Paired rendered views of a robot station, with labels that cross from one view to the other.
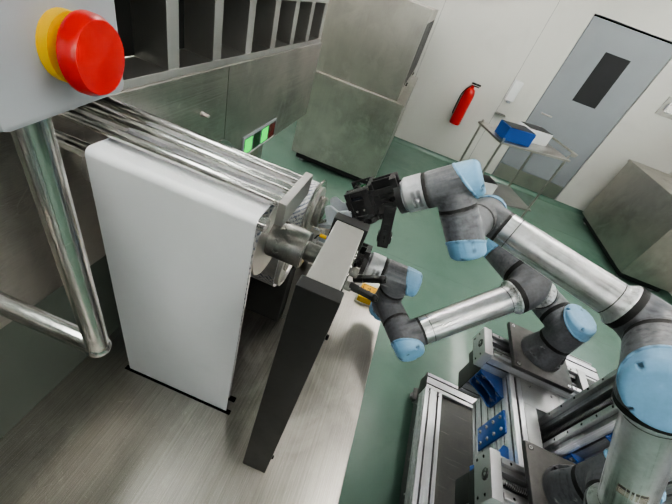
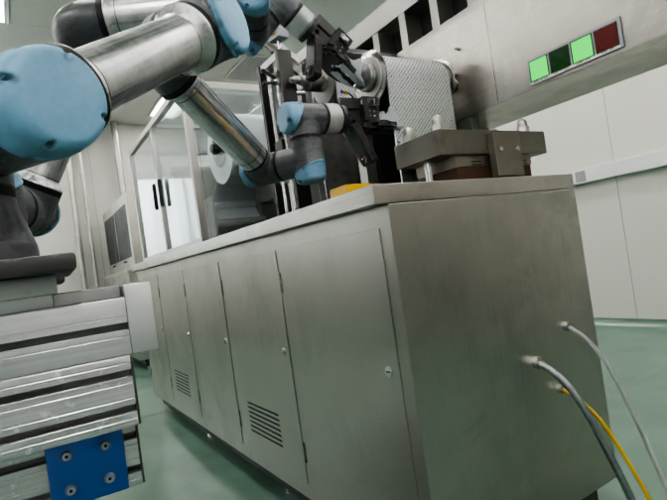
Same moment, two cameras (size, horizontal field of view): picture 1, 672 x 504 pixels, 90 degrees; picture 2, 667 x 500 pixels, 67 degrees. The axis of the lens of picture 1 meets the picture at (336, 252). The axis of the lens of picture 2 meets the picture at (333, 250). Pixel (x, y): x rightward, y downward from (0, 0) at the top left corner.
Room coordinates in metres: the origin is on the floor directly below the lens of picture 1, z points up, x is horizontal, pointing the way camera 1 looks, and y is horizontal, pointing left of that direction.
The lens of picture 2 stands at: (1.71, -0.86, 0.77)
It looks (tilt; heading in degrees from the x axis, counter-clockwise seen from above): 1 degrees up; 145
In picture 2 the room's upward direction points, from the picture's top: 8 degrees counter-clockwise
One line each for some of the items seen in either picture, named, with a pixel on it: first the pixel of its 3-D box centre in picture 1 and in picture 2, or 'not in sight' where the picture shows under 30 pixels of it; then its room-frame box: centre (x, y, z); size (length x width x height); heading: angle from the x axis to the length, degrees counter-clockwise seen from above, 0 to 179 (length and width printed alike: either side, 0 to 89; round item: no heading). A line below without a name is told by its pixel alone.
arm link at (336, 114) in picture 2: (373, 267); (330, 119); (0.72, -0.11, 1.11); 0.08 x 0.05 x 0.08; 177
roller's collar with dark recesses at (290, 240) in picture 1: (289, 243); (315, 81); (0.42, 0.08, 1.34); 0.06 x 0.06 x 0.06; 87
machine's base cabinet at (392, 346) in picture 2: not in sight; (281, 343); (-0.26, 0.19, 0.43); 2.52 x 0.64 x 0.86; 177
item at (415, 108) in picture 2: not in sight; (425, 122); (0.74, 0.21, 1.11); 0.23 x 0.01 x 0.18; 87
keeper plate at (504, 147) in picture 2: not in sight; (506, 154); (0.95, 0.25, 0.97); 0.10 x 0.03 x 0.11; 87
